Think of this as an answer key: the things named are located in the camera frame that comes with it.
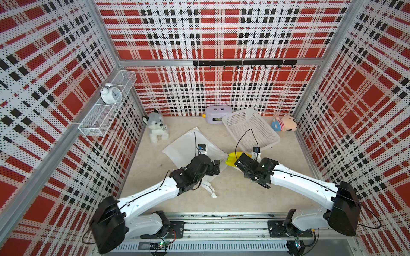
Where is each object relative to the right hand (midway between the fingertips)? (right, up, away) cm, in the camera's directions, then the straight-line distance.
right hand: (255, 169), depth 81 cm
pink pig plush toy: (+29, +25, +28) cm, 47 cm away
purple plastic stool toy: (-21, +32, +32) cm, 50 cm away
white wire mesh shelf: (-88, +26, +10) cm, 93 cm away
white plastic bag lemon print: (-42, +7, +17) cm, 46 cm away
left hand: (-21, +4, 0) cm, 22 cm away
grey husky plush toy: (-57, +21, +17) cm, 63 cm away
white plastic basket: (-6, +20, -12) cm, 24 cm away
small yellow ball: (-29, +31, +35) cm, 55 cm away
